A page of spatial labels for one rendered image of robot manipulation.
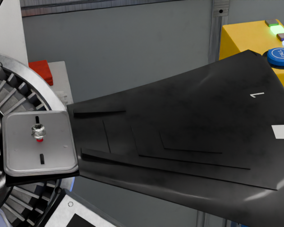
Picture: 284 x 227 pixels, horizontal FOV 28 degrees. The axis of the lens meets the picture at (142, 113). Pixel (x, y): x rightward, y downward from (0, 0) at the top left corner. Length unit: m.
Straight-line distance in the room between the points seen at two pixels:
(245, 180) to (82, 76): 0.86
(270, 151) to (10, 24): 0.38
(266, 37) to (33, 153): 0.52
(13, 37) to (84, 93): 0.62
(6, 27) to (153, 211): 1.02
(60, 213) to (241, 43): 0.43
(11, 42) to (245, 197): 0.39
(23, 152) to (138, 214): 1.18
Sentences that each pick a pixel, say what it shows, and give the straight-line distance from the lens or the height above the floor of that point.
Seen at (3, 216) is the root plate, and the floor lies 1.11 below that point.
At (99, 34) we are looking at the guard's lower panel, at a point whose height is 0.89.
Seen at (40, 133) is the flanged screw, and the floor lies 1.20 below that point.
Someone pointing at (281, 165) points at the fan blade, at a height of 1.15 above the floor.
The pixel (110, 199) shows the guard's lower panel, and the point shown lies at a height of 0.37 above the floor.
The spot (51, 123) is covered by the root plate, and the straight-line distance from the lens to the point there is 0.54.
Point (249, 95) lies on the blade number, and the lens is 0.59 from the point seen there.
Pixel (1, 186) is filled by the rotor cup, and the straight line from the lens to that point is 0.57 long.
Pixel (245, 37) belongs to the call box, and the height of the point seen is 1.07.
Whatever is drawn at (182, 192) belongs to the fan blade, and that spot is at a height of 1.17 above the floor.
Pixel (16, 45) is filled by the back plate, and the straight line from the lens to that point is 0.76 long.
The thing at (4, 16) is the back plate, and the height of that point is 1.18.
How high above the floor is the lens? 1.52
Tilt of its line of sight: 37 degrees down
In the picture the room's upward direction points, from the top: 1 degrees counter-clockwise
